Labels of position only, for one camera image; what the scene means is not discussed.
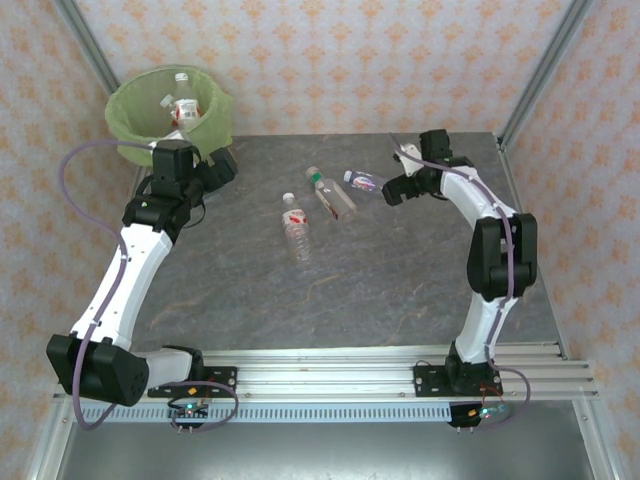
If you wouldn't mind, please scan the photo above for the clear bottle red white label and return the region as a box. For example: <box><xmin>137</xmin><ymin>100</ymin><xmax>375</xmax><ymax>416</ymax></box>
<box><xmin>159</xmin><ymin>93</ymin><xmax>181</xmax><ymax>126</ymax></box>

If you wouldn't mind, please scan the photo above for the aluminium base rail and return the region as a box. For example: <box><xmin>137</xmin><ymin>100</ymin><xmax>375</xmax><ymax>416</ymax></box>
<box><xmin>52</xmin><ymin>342</ymin><xmax>600</xmax><ymax>404</ymax></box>

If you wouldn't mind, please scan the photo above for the clear bottle green neck ring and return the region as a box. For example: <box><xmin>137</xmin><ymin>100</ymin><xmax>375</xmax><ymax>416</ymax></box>
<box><xmin>304</xmin><ymin>166</ymin><xmax>359</xmax><ymax>221</ymax></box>

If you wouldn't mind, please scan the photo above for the green trash bin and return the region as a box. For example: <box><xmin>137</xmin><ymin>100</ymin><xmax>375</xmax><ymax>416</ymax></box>
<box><xmin>103</xmin><ymin>64</ymin><xmax>236</xmax><ymax>169</ymax></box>

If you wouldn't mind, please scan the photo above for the purple cable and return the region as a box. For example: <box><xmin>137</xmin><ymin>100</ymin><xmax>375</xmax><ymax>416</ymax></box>
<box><xmin>58</xmin><ymin>139</ymin><xmax>240</xmax><ymax>432</ymax></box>
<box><xmin>388</xmin><ymin>132</ymin><xmax>532</xmax><ymax>431</ymax></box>

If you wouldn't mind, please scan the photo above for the grey metal shelf panel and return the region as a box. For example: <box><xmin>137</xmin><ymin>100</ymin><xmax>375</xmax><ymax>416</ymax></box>
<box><xmin>49</xmin><ymin>422</ymin><xmax>601</xmax><ymax>480</ymax></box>

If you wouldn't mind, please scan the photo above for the black mounting plate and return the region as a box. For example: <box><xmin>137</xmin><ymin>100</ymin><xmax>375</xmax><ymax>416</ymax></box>
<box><xmin>148</xmin><ymin>366</ymin><xmax>238</xmax><ymax>400</ymax></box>
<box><xmin>414</xmin><ymin>363</ymin><xmax>506</xmax><ymax>400</ymax></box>

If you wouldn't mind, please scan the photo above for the clear bottle red text label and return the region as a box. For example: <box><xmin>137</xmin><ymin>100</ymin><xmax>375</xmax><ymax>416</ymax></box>
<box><xmin>171</xmin><ymin>72</ymin><xmax>202</xmax><ymax>130</ymax></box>

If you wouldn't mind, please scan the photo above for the aluminium frame rail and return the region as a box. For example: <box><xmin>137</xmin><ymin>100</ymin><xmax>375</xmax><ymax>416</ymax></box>
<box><xmin>572</xmin><ymin>399</ymin><xmax>629</xmax><ymax>480</ymax></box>
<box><xmin>24</xmin><ymin>399</ymin><xmax>76</xmax><ymax>480</ymax></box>

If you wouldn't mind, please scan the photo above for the ribbed clear bottle red label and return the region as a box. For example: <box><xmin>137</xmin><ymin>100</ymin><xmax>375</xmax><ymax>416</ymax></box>
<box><xmin>281</xmin><ymin>192</ymin><xmax>314</xmax><ymax>265</ymax></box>

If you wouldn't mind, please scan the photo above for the small green circuit board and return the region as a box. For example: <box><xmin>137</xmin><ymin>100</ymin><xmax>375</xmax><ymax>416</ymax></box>
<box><xmin>467</xmin><ymin>403</ymin><xmax>512</xmax><ymax>422</ymax></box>
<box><xmin>167</xmin><ymin>398</ymin><xmax>211</xmax><ymax>421</ymax></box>

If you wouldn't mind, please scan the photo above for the clear bottle blue label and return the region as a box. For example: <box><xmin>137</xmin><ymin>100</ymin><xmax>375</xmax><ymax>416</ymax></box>
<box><xmin>342</xmin><ymin>168</ymin><xmax>389</xmax><ymax>194</ymax></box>

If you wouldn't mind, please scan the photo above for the white slotted cable duct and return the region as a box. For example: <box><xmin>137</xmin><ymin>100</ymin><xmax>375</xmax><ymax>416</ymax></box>
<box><xmin>74</xmin><ymin>403</ymin><xmax>454</xmax><ymax>425</ymax></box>

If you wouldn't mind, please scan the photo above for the aluminium frame post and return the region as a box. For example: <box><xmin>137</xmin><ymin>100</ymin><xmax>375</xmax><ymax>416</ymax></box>
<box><xmin>497</xmin><ymin>0</ymin><xmax>599</xmax><ymax>151</ymax></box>
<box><xmin>52</xmin><ymin>0</ymin><xmax>121</xmax><ymax>96</ymax></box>

